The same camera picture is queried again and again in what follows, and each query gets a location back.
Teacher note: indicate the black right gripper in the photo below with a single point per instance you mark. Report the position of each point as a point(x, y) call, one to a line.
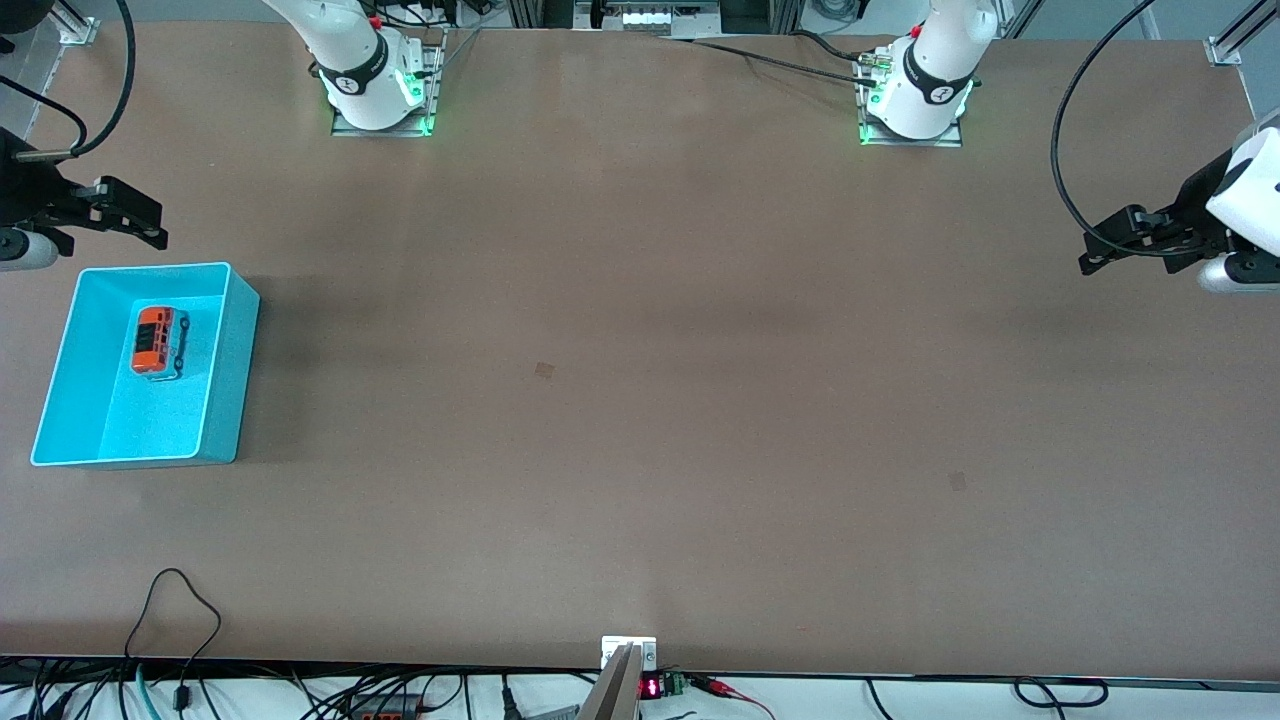
point(28, 192)

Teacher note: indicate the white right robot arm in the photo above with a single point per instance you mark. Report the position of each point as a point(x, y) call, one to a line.
point(352, 60)

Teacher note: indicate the orange toy bus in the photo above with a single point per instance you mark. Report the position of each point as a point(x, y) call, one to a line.
point(155, 340)

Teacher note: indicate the aluminium frame corner bracket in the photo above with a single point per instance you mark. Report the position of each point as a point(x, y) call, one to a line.
point(1226, 50)
point(76, 28)

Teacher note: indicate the grey camera pole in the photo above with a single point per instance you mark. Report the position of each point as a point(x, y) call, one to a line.
point(615, 690)

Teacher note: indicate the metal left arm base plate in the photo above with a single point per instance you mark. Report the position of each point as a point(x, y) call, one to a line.
point(870, 138)

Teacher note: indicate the red clip lead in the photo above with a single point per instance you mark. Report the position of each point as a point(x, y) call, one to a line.
point(730, 688)

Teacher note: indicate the red digit display module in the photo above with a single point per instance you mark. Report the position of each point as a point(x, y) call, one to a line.
point(652, 688)

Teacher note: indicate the blue plastic box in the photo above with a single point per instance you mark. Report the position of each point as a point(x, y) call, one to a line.
point(100, 420)

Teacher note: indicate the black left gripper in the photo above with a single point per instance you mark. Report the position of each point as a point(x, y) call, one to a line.
point(1193, 206)

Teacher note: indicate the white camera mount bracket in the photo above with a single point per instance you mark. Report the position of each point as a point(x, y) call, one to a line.
point(612, 648)

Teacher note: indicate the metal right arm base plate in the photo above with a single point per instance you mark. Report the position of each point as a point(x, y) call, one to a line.
point(436, 80)

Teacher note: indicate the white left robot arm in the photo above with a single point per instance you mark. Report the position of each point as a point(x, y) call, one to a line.
point(930, 70)

